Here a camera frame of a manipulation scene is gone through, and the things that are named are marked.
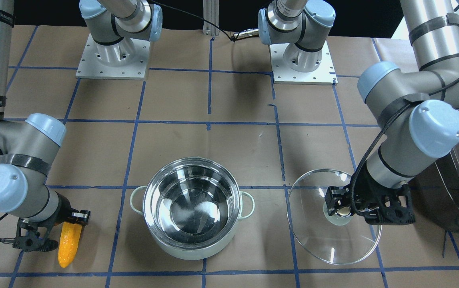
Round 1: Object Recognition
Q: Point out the pale green electric pot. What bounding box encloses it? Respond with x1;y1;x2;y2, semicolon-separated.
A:
129;156;255;260

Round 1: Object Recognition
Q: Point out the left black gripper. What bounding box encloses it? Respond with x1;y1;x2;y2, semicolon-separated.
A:
324;182;416;225

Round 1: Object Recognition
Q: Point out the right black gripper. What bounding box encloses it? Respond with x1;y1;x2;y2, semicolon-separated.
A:
13;210;91;252

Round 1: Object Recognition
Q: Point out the glass pot lid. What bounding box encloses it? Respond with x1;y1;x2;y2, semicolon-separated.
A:
287;168;382;266

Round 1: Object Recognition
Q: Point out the aluminium frame post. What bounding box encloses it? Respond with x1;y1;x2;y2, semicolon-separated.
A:
202;0;220;38

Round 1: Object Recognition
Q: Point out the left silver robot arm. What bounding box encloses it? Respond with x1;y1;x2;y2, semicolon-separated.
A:
323;0;459;226

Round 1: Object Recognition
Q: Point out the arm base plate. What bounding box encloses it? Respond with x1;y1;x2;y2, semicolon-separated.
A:
258;0;339;85
75;0;164;80

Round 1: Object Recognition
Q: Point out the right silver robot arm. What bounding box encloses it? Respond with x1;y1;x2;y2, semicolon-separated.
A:
0;0;90;253

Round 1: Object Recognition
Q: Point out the yellow corn cob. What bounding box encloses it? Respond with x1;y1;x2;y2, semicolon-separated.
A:
58;222;82;268

